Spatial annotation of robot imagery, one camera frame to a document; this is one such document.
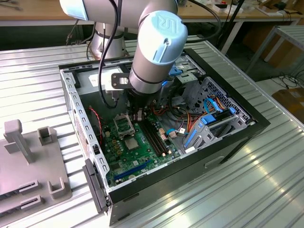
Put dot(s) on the long wooden desk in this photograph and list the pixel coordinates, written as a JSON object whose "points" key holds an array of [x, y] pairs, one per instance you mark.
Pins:
{"points": [[251, 14]]}

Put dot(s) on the blue plastic drive latch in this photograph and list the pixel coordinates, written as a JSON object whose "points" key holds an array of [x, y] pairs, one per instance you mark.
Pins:
{"points": [[175, 71]]}

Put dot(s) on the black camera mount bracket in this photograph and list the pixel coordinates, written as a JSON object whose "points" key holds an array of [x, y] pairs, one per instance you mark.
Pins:
{"points": [[116, 80]]}

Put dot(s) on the black plastic case latch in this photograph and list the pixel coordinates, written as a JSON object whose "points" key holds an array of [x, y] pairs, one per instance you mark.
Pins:
{"points": [[95, 185]]}

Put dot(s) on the flat brown carton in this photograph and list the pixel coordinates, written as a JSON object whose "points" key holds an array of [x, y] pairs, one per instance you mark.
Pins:
{"points": [[268, 10]]}

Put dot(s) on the white box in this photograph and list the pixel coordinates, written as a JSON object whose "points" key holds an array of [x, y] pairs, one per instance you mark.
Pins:
{"points": [[234, 10]]}

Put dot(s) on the grey metal optical bay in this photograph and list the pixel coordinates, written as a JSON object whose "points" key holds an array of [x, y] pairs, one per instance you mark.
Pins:
{"points": [[187, 78]]}

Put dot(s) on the grey parts rack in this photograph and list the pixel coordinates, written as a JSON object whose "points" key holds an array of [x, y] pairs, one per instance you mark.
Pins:
{"points": [[35, 166]]}

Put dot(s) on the hard disk in blue carrier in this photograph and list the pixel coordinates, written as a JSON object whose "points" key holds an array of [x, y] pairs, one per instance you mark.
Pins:
{"points": [[208, 119]]}

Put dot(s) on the cardboard box with label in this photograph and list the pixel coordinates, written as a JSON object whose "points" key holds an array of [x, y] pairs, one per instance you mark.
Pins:
{"points": [[292, 99]]}

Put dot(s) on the blue plastic bay rail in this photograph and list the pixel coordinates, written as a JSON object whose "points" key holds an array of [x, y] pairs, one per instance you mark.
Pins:
{"points": [[190, 140]]}

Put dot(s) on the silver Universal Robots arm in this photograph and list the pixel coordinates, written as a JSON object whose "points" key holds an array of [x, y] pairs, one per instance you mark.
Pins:
{"points": [[152, 66]]}

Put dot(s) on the black RAM slot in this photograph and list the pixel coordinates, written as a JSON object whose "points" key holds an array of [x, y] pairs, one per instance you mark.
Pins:
{"points": [[151, 137], [157, 134]]}

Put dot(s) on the perforated grey disk bay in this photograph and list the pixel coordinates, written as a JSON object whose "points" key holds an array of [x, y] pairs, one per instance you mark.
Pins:
{"points": [[213, 86]]}

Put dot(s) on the large brown cardboard box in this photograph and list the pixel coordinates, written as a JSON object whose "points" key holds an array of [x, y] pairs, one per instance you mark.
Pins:
{"points": [[282, 54]]}

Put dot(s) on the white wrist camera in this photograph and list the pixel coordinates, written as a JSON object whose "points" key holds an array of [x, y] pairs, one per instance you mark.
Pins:
{"points": [[111, 89]]}

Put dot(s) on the blue expansion slot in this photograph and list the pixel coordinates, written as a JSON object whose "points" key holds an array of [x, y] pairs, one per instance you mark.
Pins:
{"points": [[133, 169]]}

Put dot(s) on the silver CPU with green edge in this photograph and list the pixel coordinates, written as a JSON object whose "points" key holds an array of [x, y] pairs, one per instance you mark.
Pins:
{"points": [[132, 144]]}

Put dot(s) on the black tripod stand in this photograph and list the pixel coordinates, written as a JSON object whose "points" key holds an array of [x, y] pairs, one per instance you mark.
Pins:
{"points": [[225, 32]]}

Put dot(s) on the green motherboard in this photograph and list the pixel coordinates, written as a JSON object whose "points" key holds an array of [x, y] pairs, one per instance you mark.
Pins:
{"points": [[147, 154]]}

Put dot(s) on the grey power supply unit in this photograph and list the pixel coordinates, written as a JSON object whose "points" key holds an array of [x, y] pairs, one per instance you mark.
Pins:
{"points": [[90, 102]]}

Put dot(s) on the black PC case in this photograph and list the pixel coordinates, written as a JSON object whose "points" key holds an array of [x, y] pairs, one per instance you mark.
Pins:
{"points": [[213, 171]]}

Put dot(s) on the CPU socket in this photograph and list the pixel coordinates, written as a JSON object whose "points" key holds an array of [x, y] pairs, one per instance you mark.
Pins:
{"points": [[128, 151]]}

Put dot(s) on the grey metal shelf frame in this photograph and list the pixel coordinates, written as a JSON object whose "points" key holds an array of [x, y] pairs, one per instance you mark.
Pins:
{"points": [[288, 32]]}

